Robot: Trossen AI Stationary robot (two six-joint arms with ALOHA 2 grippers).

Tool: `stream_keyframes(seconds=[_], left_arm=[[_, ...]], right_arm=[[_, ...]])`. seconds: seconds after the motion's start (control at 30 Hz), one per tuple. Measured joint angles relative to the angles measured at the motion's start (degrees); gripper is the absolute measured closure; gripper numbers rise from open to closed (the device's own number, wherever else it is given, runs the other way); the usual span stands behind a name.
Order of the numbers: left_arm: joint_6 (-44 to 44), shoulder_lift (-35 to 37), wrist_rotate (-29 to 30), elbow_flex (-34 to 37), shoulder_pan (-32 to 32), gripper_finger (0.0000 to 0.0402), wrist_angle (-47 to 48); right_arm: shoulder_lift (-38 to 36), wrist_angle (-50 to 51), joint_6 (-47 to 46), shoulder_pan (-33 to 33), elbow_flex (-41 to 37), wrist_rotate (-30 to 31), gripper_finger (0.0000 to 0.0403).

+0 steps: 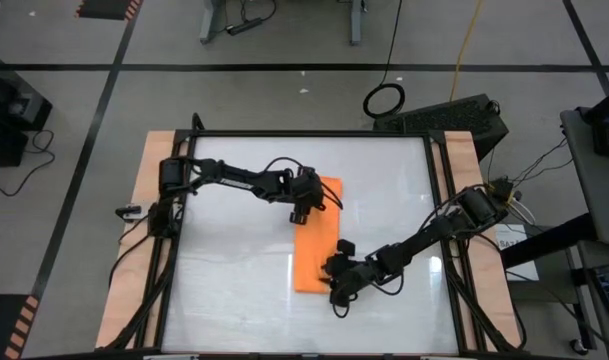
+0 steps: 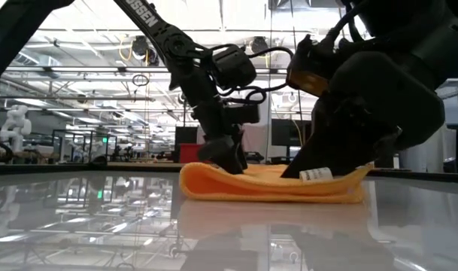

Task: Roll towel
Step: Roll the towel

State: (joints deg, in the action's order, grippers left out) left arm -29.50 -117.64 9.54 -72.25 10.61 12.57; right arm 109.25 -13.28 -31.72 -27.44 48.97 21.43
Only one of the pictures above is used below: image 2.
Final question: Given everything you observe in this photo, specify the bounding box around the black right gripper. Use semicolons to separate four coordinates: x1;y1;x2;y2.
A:
280;52;446;180

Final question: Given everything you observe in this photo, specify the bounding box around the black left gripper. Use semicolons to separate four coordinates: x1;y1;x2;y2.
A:
183;67;249;175

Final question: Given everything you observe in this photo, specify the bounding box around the orange towel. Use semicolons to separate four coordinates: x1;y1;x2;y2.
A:
178;162;375;205

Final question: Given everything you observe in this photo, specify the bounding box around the pink hanging cloth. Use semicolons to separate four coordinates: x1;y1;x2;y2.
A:
246;123;269;152

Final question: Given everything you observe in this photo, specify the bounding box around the red bin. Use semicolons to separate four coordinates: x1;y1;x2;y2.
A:
179;143;206;163

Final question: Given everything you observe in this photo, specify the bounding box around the black screen on stand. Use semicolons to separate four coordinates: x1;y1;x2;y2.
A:
271;118;316;163

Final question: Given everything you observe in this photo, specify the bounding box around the black round ceiling fixture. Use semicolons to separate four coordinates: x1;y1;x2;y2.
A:
132;35;150;57
250;35;269;56

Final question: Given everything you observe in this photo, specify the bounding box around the white humanoid robot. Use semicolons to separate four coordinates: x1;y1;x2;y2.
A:
0;104;33;154

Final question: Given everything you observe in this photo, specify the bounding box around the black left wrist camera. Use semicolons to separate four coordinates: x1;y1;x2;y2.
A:
228;103;260;125

